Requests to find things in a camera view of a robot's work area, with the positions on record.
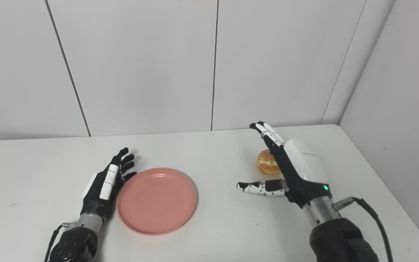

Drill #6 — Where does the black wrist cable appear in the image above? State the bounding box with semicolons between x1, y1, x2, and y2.
44;223;76;262
332;196;394;262

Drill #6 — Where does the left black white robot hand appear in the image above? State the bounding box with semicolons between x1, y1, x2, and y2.
80;147;137;221

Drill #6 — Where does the pink round plate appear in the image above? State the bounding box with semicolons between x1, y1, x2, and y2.
117;167;197;236

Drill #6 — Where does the cream puff pastry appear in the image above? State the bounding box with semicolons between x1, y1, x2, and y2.
256;149;282;176

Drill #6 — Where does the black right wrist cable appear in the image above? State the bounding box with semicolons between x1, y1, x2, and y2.
332;196;394;262

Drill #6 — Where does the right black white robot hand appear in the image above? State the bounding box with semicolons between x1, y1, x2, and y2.
236;122;332;209

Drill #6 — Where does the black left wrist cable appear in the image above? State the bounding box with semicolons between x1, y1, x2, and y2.
44;223;76;262

